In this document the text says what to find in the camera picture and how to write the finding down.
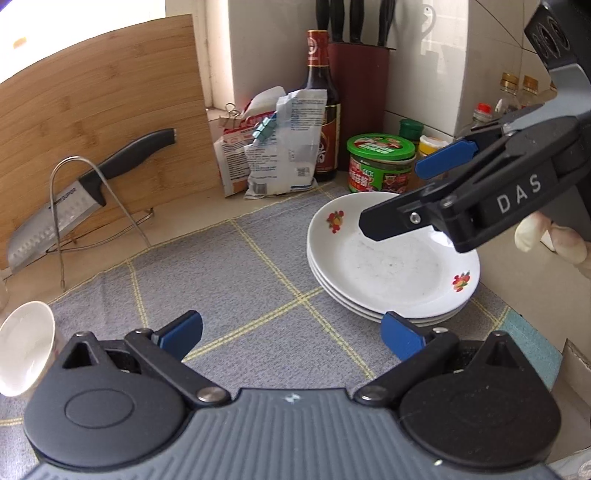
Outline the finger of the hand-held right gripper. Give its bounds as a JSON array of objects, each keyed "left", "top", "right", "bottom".
[
  {"left": 414, "top": 106, "right": 555, "bottom": 180},
  {"left": 359, "top": 182, "right": 462, "bottom": 243}
]

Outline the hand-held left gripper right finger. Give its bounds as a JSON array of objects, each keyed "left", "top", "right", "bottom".
[{"left": 353, "top": 311, "right": 536, "bottom": 409}]

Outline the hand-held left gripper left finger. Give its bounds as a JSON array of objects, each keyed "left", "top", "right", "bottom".
[{"left": 60, "top": 310, "right": 230, "bottom": 409}]

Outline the white floral plate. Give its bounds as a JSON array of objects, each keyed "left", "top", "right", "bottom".
[
  {"left": 307, "top": 193, "right": 481, "bottom": 320},
  {"left": 314, "top": 272, "right": 462, "bottom": 329},
  {"left": 308, "top": 251, "right": 469, "bottom": 325}
]

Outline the white floral bowl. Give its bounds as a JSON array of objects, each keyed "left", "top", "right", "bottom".
[{"left": 0, "top": 301, "right": 57, "bottom": 398}]

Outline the yellow-lidded jar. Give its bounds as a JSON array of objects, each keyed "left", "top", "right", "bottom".
[{"left": 418, "top": 136, "right": 451, "bottom": 181}]

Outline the green-lidded sauce jar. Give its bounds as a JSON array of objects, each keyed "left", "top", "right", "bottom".
[{"left": 346, "top": 134, "right": 416, "bottom": 195}]

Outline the grey checked dish towel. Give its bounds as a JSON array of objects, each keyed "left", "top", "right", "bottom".
[{"left": 0, "top": 182, "right": 564, "bottom": 462}]

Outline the dark red knife block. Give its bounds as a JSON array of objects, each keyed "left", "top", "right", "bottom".
[{"left": 327, "top": 41, "right": 390, "bottom": 171}]

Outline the white and blue plastic bag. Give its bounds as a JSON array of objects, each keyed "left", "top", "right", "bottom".
[{"left": 244, "top": 89, "right": 328, "bottom": 200}]

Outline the dark soy sauce bottle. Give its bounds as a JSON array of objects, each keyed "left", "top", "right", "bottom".
[{"left": 295, "top": 30, "right": 342, "bottom": 182}]

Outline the teal binder clip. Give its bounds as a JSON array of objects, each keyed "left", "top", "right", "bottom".
[{"left": 252, "top": 115, "right": 280, "bottom": 141}]

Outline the orange and white food bag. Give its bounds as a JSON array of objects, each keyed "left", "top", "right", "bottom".
[{"left": 215, "top": 85, "right": 287, "bottom": 198}]

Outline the silver binder clip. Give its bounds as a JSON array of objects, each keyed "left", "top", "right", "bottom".
[{"left": 223, "top": 104, "right": 245, "bottom": 132}]

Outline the bamboo cutting board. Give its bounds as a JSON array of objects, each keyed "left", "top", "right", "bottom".
[{"left": 0, "top": 14, "right": 222, "bottom": 271}]

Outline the black knife handle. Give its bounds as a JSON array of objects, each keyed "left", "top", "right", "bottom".
[
  {"left": 329, "top": 0, "right": 348, "bottom": 43},
  {"left": 349, "top": 0, "right": 366, "bottom": 44},
  {"left": 378, "top": 0, "right": 398, "bottom": 48},
  {"left": 315, "top": 0, "right": 331, "bottom": 37}
]

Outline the black-handled kitchen knife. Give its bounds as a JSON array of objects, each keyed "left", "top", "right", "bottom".
[{"left": 7, "top": 129, "right": 177, "bottom": 274}]

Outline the steel wire rack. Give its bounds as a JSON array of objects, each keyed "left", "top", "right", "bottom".
[{"left": 48, "top": 157, "right": 155, "bottom": 289}]

